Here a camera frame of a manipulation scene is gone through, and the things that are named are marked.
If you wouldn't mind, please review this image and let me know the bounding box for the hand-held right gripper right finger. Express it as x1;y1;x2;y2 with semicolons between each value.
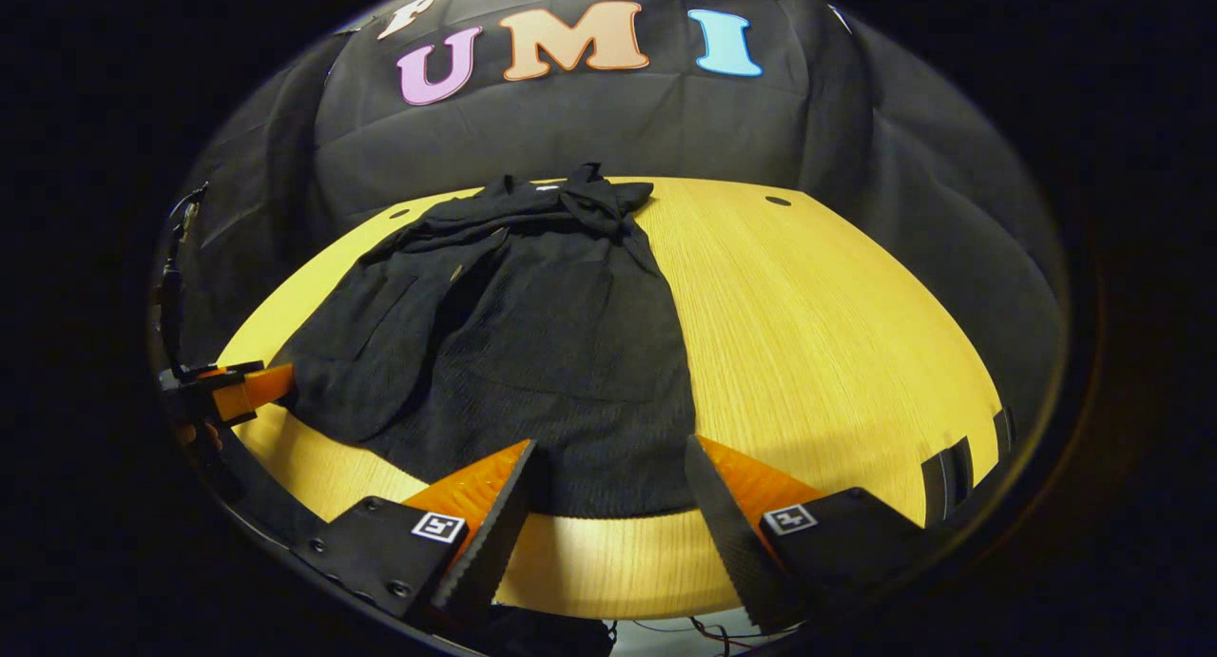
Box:
684;435;956;633

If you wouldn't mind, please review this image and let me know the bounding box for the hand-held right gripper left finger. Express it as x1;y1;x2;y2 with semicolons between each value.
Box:
290;438;539;629

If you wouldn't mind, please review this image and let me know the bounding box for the black garment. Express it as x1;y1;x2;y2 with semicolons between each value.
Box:
274;162;701;520

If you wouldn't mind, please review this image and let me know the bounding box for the black backdrop cloth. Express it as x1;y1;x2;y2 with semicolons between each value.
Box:
152;0;1071;430

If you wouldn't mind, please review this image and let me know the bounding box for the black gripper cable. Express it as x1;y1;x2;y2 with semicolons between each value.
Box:
157;183;210;373

